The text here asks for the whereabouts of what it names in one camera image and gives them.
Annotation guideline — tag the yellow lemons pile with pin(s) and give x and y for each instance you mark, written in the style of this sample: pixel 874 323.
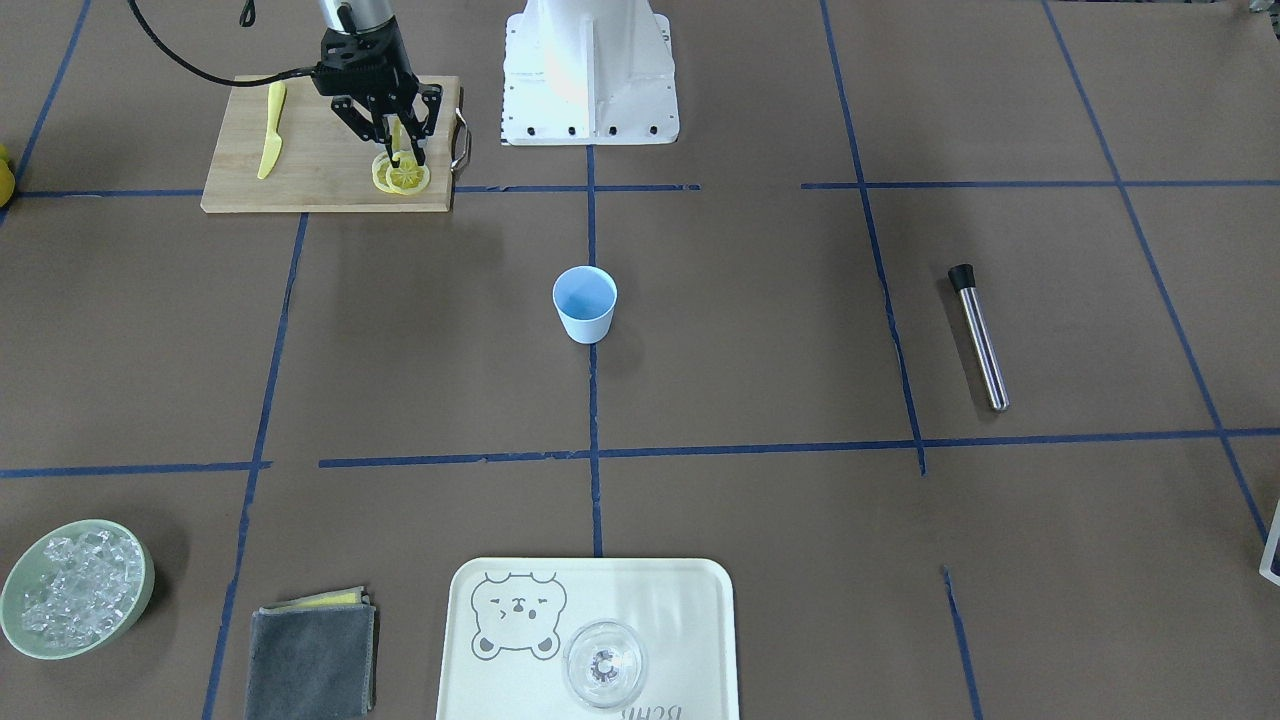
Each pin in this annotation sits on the yellow lemons pile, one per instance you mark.
pixel 8 182

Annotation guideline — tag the cream bear tray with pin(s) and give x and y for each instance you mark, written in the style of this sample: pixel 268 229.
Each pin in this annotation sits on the cream bear tray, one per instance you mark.
pixel 509 622

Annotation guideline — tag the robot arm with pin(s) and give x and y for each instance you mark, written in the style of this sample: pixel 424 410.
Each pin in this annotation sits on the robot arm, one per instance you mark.
pixel 358 16

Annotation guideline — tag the wooden cutting board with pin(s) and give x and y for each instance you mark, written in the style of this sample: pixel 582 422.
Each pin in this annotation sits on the wooden cutting board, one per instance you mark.
pixel 323 167

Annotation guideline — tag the yellow lemon slice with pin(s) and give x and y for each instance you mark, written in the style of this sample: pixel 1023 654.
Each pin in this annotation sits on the yellow lemon slice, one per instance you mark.
pixel 409 178

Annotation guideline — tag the stacked lemon slices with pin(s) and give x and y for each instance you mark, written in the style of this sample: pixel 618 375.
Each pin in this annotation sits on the stacked lemon slices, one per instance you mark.
pixel 379 171

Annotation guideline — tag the clear wine glass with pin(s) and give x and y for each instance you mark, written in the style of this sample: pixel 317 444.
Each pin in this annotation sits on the clear wine glass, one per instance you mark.
pixel 605 665

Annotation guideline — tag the steel muddler black tip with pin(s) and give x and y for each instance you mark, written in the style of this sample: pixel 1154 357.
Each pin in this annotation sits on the steel muddler black tip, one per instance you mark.
pixel 963 280

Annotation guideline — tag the yellow plastic knife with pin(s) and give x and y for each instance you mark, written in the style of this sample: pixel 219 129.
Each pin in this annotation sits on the yellow plastic knife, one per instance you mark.
pixel 272 145

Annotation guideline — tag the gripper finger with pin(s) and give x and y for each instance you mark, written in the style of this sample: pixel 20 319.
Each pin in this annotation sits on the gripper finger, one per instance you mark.
pixel 413 131
pixel 388 131

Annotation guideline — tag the grey folded cloth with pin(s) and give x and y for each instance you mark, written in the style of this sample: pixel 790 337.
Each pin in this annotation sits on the grey folded cloth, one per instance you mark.
pixel 313 658

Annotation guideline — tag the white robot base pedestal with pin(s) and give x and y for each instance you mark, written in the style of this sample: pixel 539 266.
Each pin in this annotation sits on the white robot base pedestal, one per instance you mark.
pixel 579 73

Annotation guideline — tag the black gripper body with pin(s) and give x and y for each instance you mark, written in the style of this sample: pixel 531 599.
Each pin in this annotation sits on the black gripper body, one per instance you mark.
pixel 352 110

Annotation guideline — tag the green bowl of ice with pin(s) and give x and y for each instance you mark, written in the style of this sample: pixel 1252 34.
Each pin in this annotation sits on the green bowl of ice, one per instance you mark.
pixel 82 586

